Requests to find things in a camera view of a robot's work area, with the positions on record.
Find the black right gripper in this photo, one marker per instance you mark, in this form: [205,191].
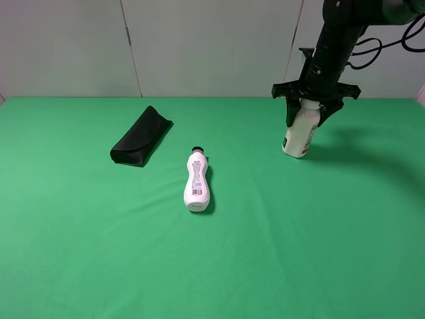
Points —
[318,81]

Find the white milk bottle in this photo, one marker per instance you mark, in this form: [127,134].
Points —
[299,136]

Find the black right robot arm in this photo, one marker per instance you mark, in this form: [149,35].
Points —
[344,23]

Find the green tablecloth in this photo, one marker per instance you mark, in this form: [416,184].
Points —
[336,234]

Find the white lying lotion bottle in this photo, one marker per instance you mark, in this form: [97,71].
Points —
[196,195]

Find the black glasses case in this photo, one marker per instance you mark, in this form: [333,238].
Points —
[139,142]

